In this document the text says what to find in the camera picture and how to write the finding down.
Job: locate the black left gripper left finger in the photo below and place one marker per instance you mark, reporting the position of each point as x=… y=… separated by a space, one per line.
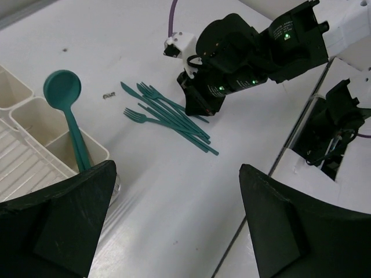
x=54 y=232

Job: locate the teal plastic fork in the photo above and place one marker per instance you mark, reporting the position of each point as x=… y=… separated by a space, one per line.
x=154 y=95
x=142 y=118

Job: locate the teal plastic spoon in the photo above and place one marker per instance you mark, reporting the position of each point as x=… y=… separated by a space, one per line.
x=61 y=89

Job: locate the cream utensil holder far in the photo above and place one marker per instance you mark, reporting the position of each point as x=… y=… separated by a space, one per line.
x=13 y=91

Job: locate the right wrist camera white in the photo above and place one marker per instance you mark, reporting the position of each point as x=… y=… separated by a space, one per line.
x=182 y=45

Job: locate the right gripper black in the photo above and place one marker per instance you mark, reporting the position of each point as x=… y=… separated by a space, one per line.
x=224 y=47

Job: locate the cream utensil holder near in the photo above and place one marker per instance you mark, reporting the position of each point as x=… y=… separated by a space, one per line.
x=45 y=129

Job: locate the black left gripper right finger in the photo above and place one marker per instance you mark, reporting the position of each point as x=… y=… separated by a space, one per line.
x=296 y=235

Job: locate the cream utensil holder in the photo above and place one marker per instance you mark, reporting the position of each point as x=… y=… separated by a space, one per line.
x=45 y=129
x=13 y=91

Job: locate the metal wire dish rack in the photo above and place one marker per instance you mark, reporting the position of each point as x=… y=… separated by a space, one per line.
x=25 y=169

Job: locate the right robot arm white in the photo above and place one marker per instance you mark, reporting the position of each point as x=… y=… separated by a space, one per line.
x=290 y=46

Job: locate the small metal screw debris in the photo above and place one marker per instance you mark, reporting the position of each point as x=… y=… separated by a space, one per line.
x=109 y=95

